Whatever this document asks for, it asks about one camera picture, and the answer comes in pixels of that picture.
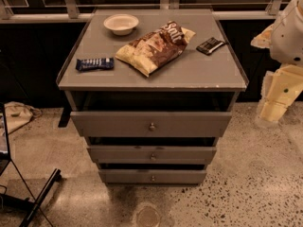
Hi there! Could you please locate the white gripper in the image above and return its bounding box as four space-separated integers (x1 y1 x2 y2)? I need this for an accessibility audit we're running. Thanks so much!
258 63 303 122

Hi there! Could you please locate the grey drawer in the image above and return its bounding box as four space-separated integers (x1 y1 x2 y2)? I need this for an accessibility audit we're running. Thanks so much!
71 112 231 137
98 169 206 184
87 146 217 165

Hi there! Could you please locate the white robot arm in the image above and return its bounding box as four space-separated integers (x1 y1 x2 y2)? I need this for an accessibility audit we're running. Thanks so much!
251 0 303 122

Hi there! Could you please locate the grey drawer cabinet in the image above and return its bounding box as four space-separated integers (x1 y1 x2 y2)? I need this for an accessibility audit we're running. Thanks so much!
57 9 248 171

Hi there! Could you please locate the grey bottom drawer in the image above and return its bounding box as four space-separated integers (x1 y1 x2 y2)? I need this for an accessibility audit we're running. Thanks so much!
98 169 206 184

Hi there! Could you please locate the grey top drawer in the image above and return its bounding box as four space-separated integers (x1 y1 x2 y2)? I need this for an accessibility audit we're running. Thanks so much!
71 112 231 137

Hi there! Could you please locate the black chocolate bar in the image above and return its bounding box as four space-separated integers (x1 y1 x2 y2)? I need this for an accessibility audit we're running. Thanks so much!
196 37 225 56

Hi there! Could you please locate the brown yellow chip bag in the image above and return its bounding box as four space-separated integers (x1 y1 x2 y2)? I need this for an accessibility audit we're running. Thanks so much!
116 21 195 77

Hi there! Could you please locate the metal window railing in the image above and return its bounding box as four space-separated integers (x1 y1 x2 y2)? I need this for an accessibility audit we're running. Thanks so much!
0 0 303 25

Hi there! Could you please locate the white paper bowl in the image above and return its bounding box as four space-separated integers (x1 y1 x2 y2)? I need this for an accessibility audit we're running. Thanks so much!
103 14 139 36

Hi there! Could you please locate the blue snack bar wrapper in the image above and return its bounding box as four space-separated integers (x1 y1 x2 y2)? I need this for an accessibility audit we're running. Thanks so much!
76 58 114 72

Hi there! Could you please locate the black tripod stand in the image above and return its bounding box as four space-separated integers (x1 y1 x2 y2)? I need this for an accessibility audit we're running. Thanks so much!
0 103 62 227

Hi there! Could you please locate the beige cloth bag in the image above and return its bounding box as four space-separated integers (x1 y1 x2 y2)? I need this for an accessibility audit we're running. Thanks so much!
5 101 42 133

